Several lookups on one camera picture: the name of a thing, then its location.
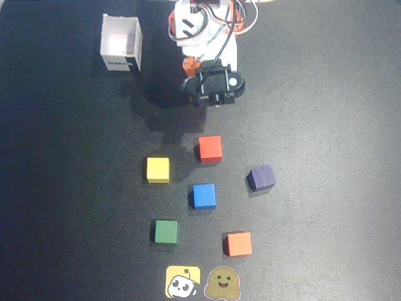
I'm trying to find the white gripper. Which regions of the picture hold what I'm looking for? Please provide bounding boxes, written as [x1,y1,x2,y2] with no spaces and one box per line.
[180,30,239,78]

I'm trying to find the orange cube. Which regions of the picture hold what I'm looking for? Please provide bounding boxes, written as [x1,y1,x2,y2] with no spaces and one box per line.
[222,231,253,258]

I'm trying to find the red cube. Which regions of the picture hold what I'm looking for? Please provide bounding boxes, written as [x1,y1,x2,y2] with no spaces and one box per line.
[198,135,223,164]

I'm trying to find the yellow cube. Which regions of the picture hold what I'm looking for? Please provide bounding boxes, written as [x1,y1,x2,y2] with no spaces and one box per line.
[145,156,171,184]

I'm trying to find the blue cube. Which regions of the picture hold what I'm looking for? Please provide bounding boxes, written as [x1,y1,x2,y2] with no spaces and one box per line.
[188,183,217,210]

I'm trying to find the purple cube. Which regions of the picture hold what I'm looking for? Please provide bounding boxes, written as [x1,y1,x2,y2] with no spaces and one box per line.
[246,164,276,193]

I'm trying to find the green cube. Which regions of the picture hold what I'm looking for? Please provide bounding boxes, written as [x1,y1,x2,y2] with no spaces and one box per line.
[154,219,179,245]

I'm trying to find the white open cardboard box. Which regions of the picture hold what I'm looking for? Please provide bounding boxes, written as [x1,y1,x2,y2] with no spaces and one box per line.
[99,13,143,75]

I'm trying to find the black fabric mat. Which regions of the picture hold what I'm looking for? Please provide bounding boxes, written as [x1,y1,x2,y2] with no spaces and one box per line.
[0,0,401,301]

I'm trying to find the yellow robot mascot sticker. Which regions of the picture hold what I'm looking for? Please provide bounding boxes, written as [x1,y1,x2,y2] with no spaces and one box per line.
[165,265,202,298]

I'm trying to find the hugging face emoji sticker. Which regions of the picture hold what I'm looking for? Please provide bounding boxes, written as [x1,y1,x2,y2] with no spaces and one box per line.
[204,265,241,300]

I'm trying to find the black gripper-mounted camera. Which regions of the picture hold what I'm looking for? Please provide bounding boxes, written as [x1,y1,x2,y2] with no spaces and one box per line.
[180,58,247,109]

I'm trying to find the black camera cable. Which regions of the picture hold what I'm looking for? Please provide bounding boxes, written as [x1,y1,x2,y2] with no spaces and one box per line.
[199,0,239,92]

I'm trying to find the white red servo wire bundle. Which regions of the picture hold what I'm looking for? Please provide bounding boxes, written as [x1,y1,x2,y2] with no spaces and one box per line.
[200,0,260,37]

